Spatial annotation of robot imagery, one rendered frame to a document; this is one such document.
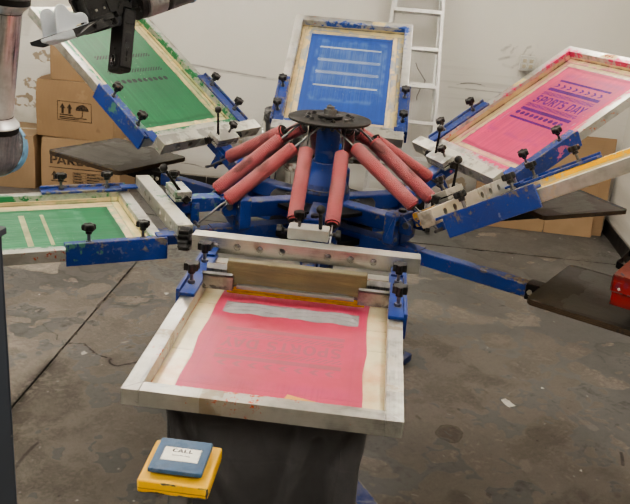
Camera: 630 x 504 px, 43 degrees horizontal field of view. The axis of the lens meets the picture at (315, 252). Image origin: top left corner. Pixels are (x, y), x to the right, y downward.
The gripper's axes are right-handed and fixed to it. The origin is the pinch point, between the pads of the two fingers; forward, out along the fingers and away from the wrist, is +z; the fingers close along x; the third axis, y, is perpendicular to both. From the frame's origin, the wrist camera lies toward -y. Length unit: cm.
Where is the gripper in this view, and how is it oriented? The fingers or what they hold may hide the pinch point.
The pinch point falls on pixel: (44, 44)
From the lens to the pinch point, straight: 149.3
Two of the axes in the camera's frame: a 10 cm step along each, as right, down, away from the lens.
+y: -2.9, -8.9, -3.6
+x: 6.3, 1.1, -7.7
